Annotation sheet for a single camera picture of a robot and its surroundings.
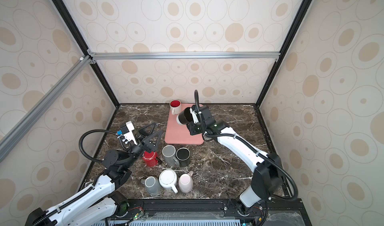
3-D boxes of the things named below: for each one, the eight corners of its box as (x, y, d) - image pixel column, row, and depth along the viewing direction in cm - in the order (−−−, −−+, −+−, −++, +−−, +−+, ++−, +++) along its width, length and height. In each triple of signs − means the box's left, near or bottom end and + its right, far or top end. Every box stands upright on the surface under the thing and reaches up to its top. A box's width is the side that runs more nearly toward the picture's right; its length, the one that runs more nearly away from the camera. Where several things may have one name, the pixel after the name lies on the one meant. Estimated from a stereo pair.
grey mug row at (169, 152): (164, 167, 89) (161, 158, 80) (166, 153, 95) (163, 144, 86) (179, 167, 89) (177, 158, 80) (180, 153, 95) (178, 144, 86)
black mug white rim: (177, 166, 90) (175, 159, 82) (178, 154, 95) (176, 147, 87) (189, 166, 90) (189, 159, 82) (190, 154, 95) (189, 147, 87)
